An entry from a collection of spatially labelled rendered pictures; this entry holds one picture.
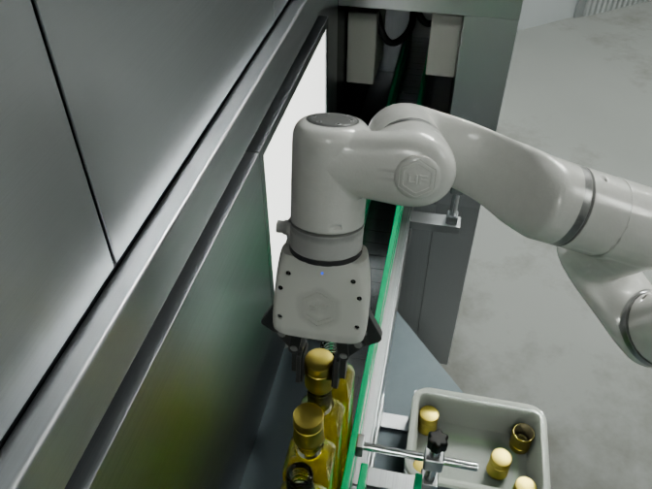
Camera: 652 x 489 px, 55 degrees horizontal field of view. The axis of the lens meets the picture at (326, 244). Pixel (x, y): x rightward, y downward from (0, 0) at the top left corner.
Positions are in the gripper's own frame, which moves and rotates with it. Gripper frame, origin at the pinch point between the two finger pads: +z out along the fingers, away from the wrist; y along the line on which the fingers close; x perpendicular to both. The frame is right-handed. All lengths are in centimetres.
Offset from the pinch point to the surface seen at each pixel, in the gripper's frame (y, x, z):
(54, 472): -13.0, -29.8, -11.2
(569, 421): 64, 108, 93
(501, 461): 27.1, 22.3, 31.6
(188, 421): -12.0, -9.9, 2.2
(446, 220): 15, 72, 13
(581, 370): 70, 129, 87
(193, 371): -11.9, -8.0, -3.0
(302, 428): -0.4, -6.8, 3.5
